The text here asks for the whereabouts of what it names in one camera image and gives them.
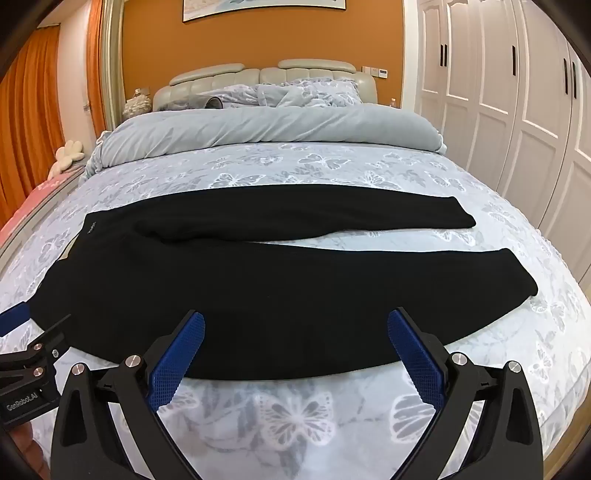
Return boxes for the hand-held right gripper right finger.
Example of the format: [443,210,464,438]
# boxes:
[387,308,546,480]

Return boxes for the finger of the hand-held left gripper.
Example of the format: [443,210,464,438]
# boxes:
[18,314,74,370]
[0,302,31,339]

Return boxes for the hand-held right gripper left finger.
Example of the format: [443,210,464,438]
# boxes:
[50,310,218,480]

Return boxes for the black pants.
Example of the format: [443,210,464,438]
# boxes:
[34,184,539,382]

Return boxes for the pink cloth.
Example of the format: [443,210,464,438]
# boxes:
[0,172,89,252]

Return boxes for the white flower plush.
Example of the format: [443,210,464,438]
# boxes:
[54,139,86,176]

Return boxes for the orange curtain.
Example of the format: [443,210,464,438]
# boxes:
[85,0,108,136]
[0,25,66,228]

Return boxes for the bed with butterfly sheet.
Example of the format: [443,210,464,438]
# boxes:
[0,102,591,480]

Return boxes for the white plush toy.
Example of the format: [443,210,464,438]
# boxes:
[123,86,153,116]

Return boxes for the grey duvet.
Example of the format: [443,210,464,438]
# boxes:
[83,102,448,181]

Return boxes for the butterfly print pillow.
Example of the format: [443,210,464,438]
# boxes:
[205,85,262,110]
[256,78,363,110]

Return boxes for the white wardrobe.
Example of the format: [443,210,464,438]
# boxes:
[413,0,591,259]

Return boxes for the beige padded headboard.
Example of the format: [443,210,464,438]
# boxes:
[152,58,378,112]

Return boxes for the framed wall picture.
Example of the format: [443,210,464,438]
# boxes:
[182,0,341,23]

